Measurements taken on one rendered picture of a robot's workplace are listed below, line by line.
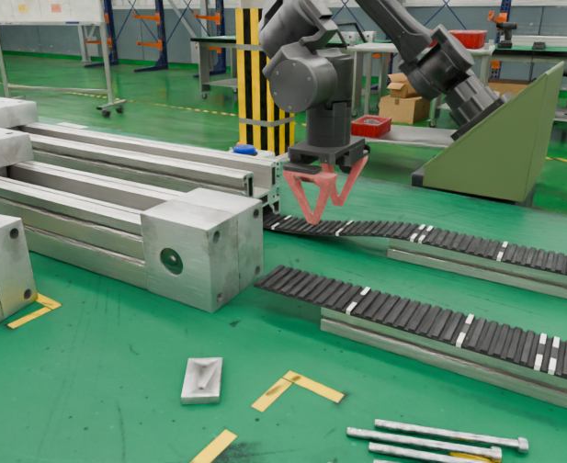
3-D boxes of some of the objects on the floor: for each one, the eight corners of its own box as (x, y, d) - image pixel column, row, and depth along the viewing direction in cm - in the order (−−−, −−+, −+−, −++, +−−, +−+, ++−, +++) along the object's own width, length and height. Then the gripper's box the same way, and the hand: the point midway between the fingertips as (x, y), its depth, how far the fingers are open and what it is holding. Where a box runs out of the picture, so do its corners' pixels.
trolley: (480, 166, 388) (502, 22, 348) (473, 187, 341) (498, 24, 302) (347, 153, 425) (354, 21, 386) (326, 170, 379) (331, 23, 339)
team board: (-9, 112, 601) (-52, -81, 525) (21, 106, 645) (-14, -74, 569) (105, 118, 565) (77, -88, 488) (129, 111, 609) (107, -79, 533)
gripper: (332, 107, 58) (328, 234, 64) (373, 93, 67) (366, 205, 73) (280, 103, 61) (281, 224, 67) (326, 90, 70) (323, 197, 77)
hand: (325, 208), depth 70 cm, fingers open, 8 cm apart
